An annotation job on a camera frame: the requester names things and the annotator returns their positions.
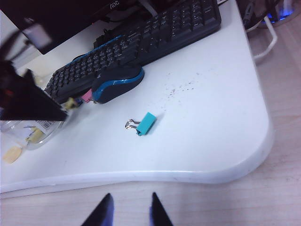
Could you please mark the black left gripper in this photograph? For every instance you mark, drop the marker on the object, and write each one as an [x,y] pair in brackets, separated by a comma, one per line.
[5,80]

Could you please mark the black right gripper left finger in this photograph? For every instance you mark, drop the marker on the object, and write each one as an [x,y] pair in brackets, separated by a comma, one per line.
[103,214]

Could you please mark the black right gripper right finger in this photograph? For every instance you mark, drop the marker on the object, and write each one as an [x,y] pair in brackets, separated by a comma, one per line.
[158,214]

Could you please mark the yellow binder clip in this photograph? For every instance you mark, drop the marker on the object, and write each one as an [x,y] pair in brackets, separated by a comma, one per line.
[70,104]
[35,135]

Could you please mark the round transparent plastic jar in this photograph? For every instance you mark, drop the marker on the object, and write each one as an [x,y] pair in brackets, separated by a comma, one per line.
[54,128]

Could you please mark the blue binder clip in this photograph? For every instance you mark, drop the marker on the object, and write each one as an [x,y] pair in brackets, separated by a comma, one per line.
[79,101]

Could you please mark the pink binder clip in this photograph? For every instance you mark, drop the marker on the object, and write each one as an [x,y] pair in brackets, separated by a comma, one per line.
[86,97]

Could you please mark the pale yellow tape roll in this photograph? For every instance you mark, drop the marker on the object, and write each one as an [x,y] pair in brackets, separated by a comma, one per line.
[13,154]

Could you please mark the black computer monitor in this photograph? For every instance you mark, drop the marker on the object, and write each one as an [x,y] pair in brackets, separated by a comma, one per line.
[58,18]

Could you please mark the white raised desk board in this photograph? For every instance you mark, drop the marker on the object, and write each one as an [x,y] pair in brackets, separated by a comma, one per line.
[188,141]

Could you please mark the blue and black mouse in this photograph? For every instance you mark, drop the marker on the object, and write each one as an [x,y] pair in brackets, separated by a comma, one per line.
[117,86]

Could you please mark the teal binder clip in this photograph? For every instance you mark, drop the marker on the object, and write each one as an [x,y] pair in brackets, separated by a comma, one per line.
[145,124]

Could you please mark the black computer keyboard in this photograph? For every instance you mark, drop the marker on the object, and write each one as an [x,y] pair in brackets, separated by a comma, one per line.
[164,30]

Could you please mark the dark device with blue light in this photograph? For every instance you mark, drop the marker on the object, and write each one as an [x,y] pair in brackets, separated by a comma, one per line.
[284,11]

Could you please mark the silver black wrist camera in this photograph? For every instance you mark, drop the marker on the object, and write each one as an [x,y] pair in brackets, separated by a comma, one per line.
[37,35]

